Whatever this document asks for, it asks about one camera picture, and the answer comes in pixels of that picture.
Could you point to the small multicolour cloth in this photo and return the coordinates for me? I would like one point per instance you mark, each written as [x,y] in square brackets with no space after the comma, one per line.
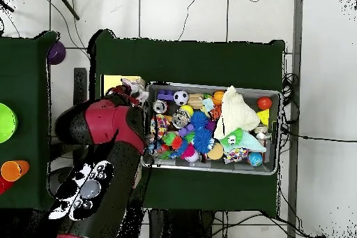
[136,88]

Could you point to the cream knitted cloth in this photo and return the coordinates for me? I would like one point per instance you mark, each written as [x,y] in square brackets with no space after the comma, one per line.
[234,112]

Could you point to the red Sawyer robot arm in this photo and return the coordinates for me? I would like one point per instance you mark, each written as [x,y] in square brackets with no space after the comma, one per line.
[106,132]

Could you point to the wooden box with three holes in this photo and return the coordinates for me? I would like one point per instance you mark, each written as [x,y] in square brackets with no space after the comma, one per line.
[111,80]

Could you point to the clear mesh bin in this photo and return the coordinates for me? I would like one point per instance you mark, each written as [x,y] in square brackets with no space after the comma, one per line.
[268,166]

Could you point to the crushed red drink can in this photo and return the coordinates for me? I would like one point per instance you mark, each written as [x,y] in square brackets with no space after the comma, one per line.
[159,107]

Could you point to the black and white soccer ball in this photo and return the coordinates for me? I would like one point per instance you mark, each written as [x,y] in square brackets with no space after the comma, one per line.
[181,98]

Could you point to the yellow tennis ball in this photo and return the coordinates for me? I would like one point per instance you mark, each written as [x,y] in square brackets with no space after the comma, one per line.
[186,110]

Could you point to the purple ball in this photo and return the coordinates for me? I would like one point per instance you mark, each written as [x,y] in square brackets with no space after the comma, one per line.
[56,52]

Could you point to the blue spiky rubber ball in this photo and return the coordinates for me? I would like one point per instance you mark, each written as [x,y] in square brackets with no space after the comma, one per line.
[203,141]
[199,119]

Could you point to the striped tiger plush toy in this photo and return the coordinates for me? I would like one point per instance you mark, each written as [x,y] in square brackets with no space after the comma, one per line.
[215,112]

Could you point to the orange toy basketball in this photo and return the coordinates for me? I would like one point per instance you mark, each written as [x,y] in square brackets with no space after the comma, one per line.
[217,97]

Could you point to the black rod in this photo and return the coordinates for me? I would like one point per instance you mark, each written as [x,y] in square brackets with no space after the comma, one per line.
[66,3]

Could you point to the green spiky rubber ball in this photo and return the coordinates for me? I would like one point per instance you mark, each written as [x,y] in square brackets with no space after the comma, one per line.
[231,137]

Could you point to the green plastic bowl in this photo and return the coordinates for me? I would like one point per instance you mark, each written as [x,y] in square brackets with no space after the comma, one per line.
[6,122]

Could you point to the orange plastic cup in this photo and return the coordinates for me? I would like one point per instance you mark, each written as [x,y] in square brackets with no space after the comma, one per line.
[14,170]

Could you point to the mint green cloth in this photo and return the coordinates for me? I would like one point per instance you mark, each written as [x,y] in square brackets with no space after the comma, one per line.
[251,143]

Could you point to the red ball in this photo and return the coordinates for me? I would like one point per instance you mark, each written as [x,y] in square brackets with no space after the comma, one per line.
[264,103]

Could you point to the yellow cheese wedge toy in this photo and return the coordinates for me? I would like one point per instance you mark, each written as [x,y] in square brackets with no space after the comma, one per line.
[263,117]

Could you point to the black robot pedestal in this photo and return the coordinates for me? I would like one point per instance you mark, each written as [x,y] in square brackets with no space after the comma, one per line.
[178,225]

